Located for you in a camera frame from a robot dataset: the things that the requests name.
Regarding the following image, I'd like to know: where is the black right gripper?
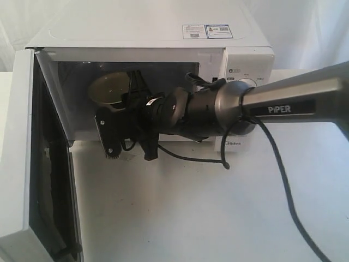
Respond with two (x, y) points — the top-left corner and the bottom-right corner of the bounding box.
(121, 70), (165, 161)

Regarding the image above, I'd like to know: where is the blue white warning sticker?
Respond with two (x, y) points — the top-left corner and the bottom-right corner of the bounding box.
(182, 24), (233, 39)

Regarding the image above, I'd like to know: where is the white microwave oven body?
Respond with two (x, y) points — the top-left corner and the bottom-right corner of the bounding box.
(29, 17), (274, 141)

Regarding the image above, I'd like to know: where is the white microwave door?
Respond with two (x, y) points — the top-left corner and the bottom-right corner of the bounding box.
(1, 49), (83, 261)

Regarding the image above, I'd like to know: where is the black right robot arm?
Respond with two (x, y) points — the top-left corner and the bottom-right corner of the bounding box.
(118, 62), (348, 160)

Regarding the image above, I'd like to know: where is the upper white control knob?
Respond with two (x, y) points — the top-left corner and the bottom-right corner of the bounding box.
(240, 78), (257, 88)

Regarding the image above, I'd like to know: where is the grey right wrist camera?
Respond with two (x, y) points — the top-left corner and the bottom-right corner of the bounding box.
(95, 107), (122, 159)

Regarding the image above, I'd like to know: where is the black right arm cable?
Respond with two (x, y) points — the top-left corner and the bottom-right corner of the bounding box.
(119, 72), (332, 262)

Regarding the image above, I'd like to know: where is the cream ceramic bowl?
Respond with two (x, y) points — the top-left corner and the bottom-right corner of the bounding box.
(88, 72), (130, 110)

